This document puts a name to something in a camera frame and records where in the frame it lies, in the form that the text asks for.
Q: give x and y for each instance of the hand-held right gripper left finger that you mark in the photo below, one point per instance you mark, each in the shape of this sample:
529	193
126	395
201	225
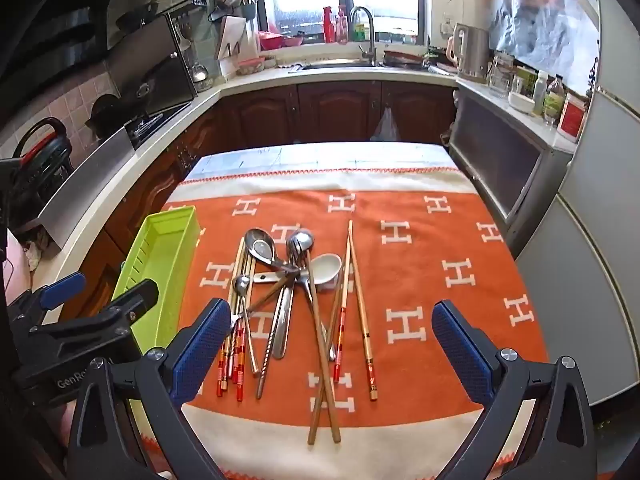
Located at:
200	350

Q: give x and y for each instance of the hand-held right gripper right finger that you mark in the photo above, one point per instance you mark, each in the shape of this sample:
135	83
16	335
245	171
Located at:
460	355

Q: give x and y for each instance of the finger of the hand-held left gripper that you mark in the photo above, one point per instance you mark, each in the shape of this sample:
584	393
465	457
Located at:
110	312
62	290

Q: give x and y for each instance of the green plastic utensil tray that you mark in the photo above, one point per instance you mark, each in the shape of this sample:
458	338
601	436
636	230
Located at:
160	255

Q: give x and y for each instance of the small metal spoon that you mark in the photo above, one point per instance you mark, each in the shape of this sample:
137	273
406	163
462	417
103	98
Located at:
241	285

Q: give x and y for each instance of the light bamboo chopstick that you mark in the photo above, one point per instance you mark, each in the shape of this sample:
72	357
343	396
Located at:
369	355

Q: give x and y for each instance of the metal fork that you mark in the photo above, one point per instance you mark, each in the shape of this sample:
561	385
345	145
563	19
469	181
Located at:
290	305

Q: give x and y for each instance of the brown wooden chopstick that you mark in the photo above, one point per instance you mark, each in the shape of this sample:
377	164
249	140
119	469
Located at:
317	330
314	425

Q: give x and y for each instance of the large metal spoon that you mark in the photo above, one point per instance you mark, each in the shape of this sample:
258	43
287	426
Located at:
256	240

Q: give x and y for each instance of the white ceramic spoon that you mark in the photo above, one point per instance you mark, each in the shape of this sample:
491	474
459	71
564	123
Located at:
325	267

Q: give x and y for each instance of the white rag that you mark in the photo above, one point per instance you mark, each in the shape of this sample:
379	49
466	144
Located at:
34	257

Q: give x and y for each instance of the orange patterned blanket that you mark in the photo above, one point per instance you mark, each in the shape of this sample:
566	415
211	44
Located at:
425	285

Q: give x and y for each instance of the steel splash guard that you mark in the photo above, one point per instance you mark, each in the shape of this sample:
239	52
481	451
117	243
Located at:
85	185

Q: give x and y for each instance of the black wok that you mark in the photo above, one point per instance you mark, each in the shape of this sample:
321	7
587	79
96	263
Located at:
105	112

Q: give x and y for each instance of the gas stove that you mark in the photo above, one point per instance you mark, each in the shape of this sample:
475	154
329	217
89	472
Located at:
155	122

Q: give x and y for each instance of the grey refrigerator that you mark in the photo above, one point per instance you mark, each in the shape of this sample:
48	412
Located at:
600	210

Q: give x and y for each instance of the light blue tablecloth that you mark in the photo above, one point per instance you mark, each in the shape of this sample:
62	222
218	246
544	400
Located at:
300	157

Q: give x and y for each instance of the white plastic bag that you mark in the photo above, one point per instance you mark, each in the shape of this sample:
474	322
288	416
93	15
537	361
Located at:
385	127

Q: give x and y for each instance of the metal teapot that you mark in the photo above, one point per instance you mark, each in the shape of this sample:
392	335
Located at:
200	77

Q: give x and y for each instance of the white bowl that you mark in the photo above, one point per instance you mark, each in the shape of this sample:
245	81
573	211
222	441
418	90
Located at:
520	102

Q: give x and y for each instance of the red box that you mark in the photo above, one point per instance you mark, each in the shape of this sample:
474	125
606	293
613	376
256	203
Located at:
571	117

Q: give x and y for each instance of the white kitchen countertop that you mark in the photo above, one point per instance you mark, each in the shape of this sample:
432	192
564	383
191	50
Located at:
240	80

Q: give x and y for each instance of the green label bottle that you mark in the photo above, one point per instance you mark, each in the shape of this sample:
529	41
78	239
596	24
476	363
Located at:
552	102

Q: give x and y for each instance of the brown wooden kitchen cabinets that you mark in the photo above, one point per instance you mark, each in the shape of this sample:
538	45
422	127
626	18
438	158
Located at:
325	110

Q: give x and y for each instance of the white bottle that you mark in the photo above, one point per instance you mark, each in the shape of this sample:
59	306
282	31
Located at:
540	92

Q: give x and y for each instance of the hanging black frying pan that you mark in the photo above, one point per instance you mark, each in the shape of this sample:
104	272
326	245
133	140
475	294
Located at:
137	17

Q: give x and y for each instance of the glass jar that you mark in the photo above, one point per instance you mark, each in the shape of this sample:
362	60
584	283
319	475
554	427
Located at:
500	75

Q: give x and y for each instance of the small food basket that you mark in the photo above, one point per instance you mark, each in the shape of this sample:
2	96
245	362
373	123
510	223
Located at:
250	64

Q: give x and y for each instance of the pan beside sink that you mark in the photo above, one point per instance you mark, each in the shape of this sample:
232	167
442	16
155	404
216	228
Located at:
405	57

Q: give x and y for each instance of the steel electric kettle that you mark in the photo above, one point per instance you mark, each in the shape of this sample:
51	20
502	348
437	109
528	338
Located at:
472	52

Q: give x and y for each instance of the wooden cutting board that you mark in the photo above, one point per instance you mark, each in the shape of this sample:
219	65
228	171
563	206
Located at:
237	35

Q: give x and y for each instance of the steel sink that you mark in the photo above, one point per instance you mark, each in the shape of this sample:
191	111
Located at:
340	64

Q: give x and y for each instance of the red bowl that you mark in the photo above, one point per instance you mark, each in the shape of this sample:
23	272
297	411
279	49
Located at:
271	40

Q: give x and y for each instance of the steel kitchen faucet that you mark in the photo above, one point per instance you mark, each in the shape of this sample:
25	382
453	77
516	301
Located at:
371	30

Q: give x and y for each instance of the clear plastic sheet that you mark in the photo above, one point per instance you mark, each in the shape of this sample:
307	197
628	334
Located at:
540	25

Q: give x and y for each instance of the green dish soap bottle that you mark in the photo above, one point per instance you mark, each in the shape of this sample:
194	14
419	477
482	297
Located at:
358	30

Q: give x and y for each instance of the pink bottle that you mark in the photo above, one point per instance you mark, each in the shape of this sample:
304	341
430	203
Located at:
341	27

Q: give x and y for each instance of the red spray bottle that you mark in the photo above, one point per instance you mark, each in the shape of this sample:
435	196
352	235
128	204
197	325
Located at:
328	25

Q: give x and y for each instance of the wall socket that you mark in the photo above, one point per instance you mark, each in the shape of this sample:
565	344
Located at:
447	27

